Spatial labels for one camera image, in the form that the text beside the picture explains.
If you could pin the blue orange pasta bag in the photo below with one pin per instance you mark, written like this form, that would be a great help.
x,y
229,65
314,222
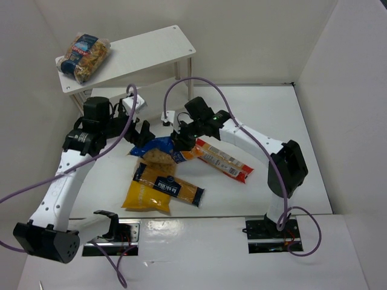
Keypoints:
x,y
161,150

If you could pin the white two-tier shelf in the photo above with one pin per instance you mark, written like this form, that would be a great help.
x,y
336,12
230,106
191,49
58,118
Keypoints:
x,y
152,61

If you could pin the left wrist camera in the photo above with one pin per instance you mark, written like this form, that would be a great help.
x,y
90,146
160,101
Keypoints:
x,y
138,105

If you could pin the dark blue spaghetti pack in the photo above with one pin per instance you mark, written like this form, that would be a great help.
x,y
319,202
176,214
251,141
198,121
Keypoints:
x,y
168,184

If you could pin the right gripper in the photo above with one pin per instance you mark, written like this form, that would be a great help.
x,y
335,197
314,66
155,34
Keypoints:
x,y
182,140

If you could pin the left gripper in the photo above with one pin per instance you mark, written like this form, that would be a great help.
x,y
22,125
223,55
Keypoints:
x,y
135,135

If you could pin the yellow fusilli pasta bag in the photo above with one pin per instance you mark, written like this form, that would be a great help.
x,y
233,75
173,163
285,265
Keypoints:
x,y
143,198

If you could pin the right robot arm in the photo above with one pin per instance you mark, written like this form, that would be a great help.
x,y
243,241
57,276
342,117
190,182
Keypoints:
x,y
286,165

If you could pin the tricolour fusilli pasta bag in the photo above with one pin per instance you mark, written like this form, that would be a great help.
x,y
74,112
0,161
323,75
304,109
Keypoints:
x,y
83,57

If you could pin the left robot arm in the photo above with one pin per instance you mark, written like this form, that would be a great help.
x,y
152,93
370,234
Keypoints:
x,y
48,233

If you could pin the red spaghetti pack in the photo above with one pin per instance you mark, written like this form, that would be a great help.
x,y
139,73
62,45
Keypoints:
x,y
223,162

